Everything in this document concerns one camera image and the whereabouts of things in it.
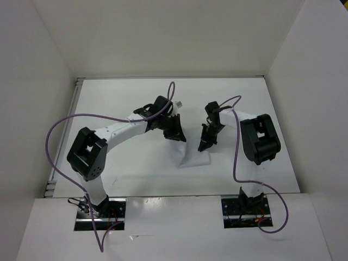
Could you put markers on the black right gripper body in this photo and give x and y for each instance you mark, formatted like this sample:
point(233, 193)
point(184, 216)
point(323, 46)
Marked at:
point(216, 128)

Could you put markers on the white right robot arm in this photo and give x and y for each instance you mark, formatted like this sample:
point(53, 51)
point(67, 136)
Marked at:
point(260, 143)

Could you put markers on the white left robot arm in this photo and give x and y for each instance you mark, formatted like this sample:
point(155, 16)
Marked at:
point(88, 153)

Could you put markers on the white fabric skirt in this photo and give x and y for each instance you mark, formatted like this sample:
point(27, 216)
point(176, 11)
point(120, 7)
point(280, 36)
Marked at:
point(186, 154)

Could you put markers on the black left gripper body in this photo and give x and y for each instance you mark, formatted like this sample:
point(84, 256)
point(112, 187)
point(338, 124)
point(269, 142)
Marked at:
point(163, 119)

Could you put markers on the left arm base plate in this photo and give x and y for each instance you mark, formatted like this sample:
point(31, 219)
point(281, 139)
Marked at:
point(113, 217)

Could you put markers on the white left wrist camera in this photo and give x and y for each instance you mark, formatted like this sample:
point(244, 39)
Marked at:
point(177, 105)

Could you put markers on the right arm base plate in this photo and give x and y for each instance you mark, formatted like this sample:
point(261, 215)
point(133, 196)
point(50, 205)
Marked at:
point(235, 217)

